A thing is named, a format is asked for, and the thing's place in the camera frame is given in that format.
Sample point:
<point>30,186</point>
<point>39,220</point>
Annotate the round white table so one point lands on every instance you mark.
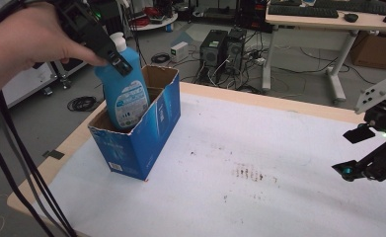
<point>154,22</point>

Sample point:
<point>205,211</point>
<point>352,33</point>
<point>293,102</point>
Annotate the small white device box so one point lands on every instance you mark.
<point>179,51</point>

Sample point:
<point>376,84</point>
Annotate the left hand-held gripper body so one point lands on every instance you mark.
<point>85,26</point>

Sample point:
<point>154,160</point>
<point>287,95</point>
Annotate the black keyboard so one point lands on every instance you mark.
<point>302,11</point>
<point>351,5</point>

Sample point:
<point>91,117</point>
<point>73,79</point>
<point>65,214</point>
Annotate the black tape piece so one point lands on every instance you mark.
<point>53,154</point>

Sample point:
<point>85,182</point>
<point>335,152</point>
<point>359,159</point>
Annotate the light wooden desk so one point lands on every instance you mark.
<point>328,22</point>

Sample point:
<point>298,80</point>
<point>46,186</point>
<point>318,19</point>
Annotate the black computer tower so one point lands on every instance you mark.
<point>213,49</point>
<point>235,49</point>

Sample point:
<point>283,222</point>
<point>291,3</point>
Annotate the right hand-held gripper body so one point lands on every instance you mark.
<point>383,118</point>

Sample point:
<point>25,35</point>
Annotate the white cabinet on casters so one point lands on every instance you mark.
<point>22,85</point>

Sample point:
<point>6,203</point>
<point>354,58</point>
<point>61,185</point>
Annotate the blue detergent bottle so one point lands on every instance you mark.
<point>124,98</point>

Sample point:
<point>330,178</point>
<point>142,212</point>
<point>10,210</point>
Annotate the blue cardboard box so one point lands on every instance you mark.
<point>138,148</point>

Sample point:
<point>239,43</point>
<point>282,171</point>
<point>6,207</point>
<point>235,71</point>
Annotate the brown cardboard box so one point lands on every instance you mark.
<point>376,51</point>

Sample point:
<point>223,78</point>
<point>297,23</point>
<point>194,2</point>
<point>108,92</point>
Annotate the person's left hand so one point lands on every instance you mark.
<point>22,42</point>

